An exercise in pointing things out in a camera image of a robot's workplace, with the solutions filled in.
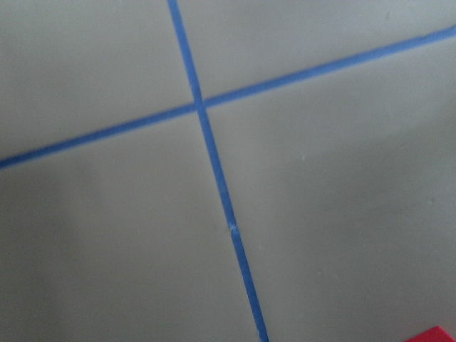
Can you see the red wooden block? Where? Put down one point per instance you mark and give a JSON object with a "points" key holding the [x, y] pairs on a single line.
{"points": [[435, 334]]}

